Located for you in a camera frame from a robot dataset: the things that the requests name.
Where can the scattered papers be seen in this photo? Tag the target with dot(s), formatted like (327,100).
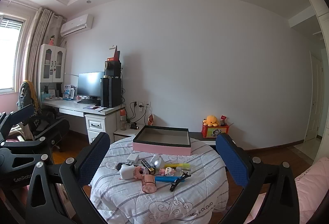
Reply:
(92,108)

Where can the red black box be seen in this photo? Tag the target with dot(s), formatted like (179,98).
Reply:
(115,56)

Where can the black computer tower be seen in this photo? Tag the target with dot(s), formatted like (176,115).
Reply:
(111,92)

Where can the rose gold cylinder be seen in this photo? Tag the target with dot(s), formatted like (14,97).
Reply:
(148,185)

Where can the black keyboard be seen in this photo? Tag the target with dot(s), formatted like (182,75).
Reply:
(86,101)

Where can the small white pink block figure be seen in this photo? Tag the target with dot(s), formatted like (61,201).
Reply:
(167,171)

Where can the orange cap water bottle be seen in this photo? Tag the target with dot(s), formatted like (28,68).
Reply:
(123,120)

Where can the white glass-door cabinet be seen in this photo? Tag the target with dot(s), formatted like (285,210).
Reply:
(52,67)

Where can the white wall socket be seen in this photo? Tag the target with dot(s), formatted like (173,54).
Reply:
(147,104)
(140,105)
(135,104)

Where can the white low side table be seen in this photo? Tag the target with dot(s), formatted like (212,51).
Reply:
(126,134)

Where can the white air conditioner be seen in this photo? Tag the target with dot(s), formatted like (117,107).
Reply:
(77,25)

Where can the window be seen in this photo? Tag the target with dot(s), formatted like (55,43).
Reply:
(10,59)

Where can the dark jacket with yellow lining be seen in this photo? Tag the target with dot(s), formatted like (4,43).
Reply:
(27,95)

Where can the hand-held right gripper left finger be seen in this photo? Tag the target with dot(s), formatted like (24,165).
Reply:
(93,159)

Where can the beige curtain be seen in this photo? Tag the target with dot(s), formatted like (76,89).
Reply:
(38,41)

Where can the orange snack packet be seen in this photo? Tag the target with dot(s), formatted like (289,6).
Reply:
(151,119)

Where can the blue rectangular box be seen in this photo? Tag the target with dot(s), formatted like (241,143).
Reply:
(165,179)

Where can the black gold labelled tube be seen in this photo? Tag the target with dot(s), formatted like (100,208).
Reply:
(147,166)

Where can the white charger block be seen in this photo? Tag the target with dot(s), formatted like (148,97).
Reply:
(133,158)

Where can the black white low cabinet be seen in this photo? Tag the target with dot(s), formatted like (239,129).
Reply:
(198,136)

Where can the red toy box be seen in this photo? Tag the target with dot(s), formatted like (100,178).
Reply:
(214,131)

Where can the yellow highlighter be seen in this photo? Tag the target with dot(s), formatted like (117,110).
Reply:
(177,165)

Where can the pink quilt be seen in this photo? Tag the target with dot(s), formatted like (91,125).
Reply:
(308,183)

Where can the white desk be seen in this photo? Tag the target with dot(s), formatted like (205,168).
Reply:
(97,124)

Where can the red card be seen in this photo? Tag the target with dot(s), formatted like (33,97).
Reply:
(223,118)

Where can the white round toy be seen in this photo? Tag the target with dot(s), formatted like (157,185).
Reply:
(157,161)

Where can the small black cylinder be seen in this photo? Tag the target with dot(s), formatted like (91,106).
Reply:
(134,126)

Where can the black computer monitor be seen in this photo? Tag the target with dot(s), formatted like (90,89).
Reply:
(90,84)

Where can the black office chair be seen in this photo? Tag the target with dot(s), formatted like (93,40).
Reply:
(51,126)

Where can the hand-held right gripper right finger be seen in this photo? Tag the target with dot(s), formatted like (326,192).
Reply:
(231,159)

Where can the orange plush octopus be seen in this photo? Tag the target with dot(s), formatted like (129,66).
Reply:
(210,120)

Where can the white striped quilt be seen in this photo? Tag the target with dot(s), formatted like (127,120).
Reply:
(180,203)

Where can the black hair clip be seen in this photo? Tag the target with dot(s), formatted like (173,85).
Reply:
(177,181)

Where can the pink box with dark rim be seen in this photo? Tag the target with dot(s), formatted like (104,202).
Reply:
(162,149)

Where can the black cardboard box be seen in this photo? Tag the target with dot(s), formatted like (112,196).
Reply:
(112,68)

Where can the small pink doll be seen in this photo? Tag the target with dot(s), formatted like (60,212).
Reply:
(52,40)

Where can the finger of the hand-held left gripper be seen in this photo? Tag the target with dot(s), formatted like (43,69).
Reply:
(23,114)
(38,144)

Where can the blue white carton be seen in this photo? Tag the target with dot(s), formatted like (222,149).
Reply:
(68,91)

